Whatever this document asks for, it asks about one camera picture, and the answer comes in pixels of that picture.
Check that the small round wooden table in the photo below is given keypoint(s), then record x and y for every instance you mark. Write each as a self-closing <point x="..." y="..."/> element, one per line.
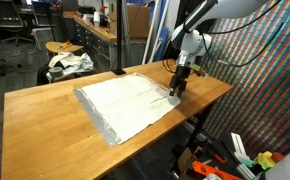
<point x="57" y="47"/>

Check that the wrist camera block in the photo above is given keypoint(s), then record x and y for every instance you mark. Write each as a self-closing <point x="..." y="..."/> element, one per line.
<point x="198" y="70"/>

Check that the white towel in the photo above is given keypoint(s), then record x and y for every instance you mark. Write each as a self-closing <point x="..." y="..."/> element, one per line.
<point x="131" y="103"/>

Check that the wooden workbench with drawers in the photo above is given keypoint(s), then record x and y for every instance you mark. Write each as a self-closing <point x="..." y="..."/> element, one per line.
<point x="101" y="46"/>

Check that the silver tape strip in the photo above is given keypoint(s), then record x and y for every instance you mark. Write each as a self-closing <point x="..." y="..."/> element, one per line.
<point x="108" y="134"/>

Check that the black office chair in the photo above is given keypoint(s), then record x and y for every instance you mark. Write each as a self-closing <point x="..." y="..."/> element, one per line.
<point x="11" y="21"/>

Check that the black camera stand pole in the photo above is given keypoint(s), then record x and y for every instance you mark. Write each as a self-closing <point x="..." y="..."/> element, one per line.
<point x="119" y="70"/>

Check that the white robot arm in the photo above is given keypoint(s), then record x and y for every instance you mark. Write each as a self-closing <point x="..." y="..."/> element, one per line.
<point x="192" y="42"/>

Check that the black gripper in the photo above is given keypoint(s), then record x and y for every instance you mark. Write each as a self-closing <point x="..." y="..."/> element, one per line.
<point x="179" y="81"/>

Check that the grey tape roll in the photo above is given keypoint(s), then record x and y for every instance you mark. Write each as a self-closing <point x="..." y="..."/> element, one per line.
<point x="56" y="72"/>

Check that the crumpled white cloth pile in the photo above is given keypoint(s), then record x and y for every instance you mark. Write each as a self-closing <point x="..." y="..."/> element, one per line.
<point x="71" y="63"/>

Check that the large cardboard box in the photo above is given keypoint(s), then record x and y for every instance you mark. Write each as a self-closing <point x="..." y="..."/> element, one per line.
<point x="138" y="20"/>

